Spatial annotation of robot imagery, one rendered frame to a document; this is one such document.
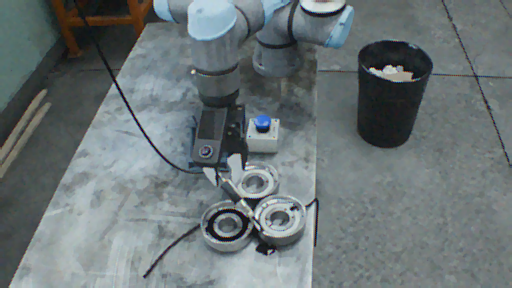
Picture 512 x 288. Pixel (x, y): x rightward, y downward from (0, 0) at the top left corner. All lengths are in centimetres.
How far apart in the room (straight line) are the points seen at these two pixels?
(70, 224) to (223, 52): 54
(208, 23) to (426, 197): 156
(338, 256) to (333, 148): 60
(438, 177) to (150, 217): 150
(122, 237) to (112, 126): 37
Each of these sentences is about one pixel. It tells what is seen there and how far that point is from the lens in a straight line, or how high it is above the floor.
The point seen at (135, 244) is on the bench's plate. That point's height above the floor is 80.
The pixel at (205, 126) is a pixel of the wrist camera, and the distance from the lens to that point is 76.
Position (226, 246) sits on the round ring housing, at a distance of 88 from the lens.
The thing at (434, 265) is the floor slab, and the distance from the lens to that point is 189.
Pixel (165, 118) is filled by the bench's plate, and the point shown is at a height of 80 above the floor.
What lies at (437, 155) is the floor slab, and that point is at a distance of 228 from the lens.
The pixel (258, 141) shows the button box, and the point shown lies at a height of 84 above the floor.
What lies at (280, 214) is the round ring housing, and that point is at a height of 82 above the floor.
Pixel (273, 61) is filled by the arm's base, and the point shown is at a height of 85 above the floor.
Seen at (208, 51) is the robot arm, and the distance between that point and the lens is 71.
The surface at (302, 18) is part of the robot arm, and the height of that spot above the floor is 99.
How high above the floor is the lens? 156
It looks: 44 degrees down
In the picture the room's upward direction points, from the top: 5 degrees counter-clockwise
